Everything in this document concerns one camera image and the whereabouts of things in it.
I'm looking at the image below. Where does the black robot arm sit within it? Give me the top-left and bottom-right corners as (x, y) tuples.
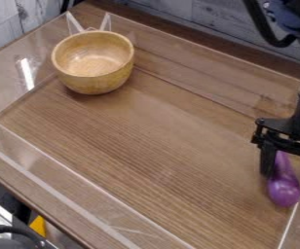
(242, 0), (300, 178)

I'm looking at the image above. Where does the brown wooden bowl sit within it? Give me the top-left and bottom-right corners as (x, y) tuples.
(51, 30), (135, 95)

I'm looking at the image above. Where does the yellow black equipment base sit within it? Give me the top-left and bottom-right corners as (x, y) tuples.
(12, 209), (76, 249)

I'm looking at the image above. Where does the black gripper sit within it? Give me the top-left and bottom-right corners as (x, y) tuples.
(252, 118), (300, 177)

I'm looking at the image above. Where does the black cable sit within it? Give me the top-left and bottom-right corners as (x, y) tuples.
(0, 224), (43, 249)

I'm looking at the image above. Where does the purple toy eggplant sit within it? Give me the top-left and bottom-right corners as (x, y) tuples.
(268, 151), (300, 207)

